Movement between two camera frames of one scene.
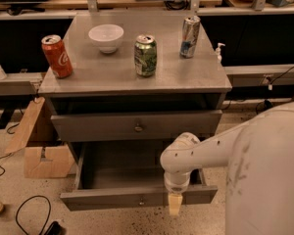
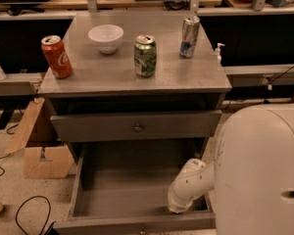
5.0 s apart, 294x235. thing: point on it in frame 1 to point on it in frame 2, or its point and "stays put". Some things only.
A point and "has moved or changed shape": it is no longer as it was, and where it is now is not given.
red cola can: [57, 56] stays put
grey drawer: [121, 174] has moved or changed shape
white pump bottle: [218, 51] stays put
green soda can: [145, 55] stays put
